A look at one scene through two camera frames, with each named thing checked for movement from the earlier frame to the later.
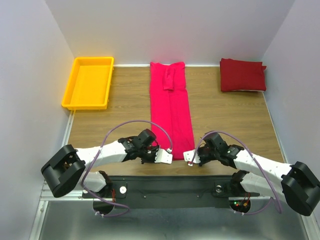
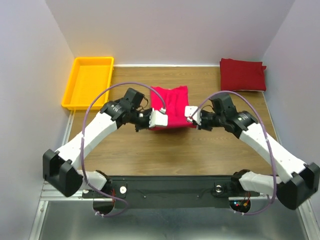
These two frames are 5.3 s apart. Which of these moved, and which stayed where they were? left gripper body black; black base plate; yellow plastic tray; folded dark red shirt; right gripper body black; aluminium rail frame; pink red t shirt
Moved: right gripper body black; pink red t shirt; left gripper body black
Stayed: folded dark red shirt; black base plate; yellow plastic tray; aluminium rail frame
